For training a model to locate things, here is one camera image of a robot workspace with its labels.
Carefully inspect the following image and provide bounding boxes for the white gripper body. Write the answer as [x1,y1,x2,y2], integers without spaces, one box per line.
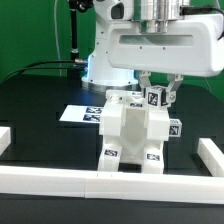
[108,14,224,77]

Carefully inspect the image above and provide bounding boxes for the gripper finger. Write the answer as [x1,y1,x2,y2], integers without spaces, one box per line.
[166,74,183,107]
[137,71,151,96]

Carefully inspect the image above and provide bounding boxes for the white tagged cube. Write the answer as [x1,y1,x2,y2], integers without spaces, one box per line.
[146,85,168,108]
[169,119,182,137]

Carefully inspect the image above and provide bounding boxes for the white chair back frame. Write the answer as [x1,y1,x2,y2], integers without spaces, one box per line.
[99,89,170,141]

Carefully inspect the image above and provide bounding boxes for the white chair seat part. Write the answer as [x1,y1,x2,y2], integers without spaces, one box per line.
[116,101,165,164]

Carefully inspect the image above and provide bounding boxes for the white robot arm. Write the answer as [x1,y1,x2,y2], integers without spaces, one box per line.
[82,0,224,107]

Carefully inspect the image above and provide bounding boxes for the white U-shaped fence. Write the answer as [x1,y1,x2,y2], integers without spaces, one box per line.
[0,126,224,205]

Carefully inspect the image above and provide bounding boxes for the black camera stand pole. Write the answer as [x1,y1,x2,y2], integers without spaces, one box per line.
[67,0,93,80]

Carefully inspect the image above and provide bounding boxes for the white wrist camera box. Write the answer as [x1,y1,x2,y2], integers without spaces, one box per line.
[109,0,134,21]

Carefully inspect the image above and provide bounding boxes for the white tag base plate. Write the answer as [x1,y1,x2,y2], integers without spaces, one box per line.
[60,105,103,123]

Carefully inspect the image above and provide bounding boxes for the white thin cable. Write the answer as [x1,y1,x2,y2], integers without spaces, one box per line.
[53,0,64,78]

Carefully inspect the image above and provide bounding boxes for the black cables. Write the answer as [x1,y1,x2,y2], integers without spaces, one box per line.
[0,58,89,84]

